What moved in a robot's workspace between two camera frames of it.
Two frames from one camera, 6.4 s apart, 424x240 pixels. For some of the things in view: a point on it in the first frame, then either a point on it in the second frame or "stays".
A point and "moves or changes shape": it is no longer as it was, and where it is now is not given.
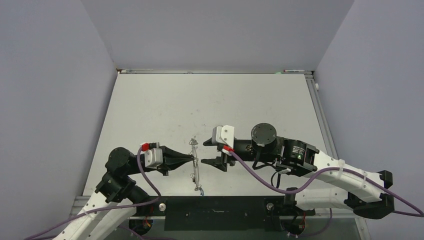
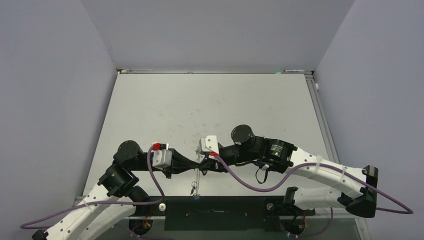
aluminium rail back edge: (132, 71) stays
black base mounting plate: (217, 213) stays
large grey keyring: (195, 177) moves or changes shape
